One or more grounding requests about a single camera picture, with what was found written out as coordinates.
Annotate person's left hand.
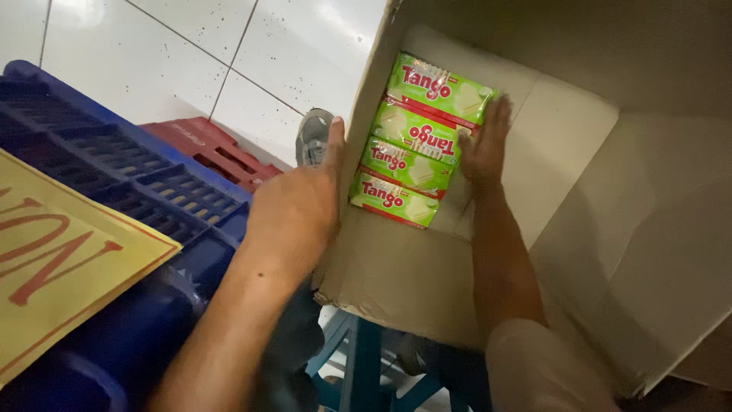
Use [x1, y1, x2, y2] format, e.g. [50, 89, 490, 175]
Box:
[245, 117, 347, 282]

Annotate person's right hand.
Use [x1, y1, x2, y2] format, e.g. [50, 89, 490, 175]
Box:
[457, 94, 513, 191]

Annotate green wafer packet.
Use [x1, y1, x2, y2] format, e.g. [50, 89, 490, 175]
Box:
[349, 170, 441, 230]
[359, 136, 459, 200]
[371, 100, 477, 167]
[386, 51, 499, 130]

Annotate brown cardboard carton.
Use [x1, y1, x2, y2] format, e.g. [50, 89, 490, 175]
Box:
[311, 0, 732, 399]

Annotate person's grey shoe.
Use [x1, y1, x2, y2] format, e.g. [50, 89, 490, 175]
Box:
[295, 108, 336, 168]

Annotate red plastic crate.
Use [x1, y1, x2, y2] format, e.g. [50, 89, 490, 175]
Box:
[140, 117, 284, 193]

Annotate person's dark trousers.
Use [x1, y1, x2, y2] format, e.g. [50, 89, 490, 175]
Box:
[252, 285, 494, 412]

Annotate blue plastic crate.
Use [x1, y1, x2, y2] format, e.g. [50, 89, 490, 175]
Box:
[0, 60, 254, 412]

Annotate yellow sign with red letters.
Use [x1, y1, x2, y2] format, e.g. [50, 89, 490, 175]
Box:
[0, 148, 183, 390]

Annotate blue stool frame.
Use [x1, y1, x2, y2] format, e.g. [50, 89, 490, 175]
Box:
[306, 309, 477, 412]

